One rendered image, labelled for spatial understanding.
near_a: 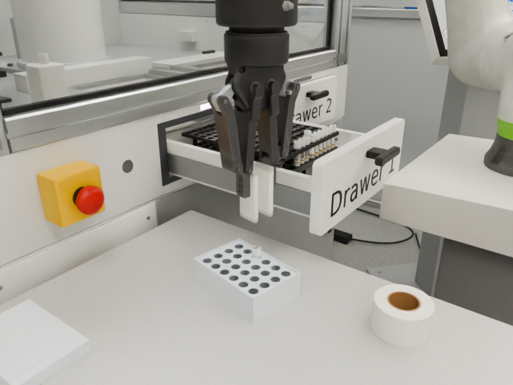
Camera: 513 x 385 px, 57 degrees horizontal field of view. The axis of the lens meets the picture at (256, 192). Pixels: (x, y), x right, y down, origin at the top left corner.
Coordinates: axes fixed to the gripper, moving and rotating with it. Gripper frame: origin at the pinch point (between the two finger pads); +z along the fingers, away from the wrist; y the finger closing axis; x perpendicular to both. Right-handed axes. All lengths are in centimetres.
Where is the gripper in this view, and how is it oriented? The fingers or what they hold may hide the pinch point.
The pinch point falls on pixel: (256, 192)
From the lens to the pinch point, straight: 61.5
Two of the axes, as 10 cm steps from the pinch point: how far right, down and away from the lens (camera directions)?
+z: 0.0, 9.2, 4.0
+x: 6.7, 3.0, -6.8
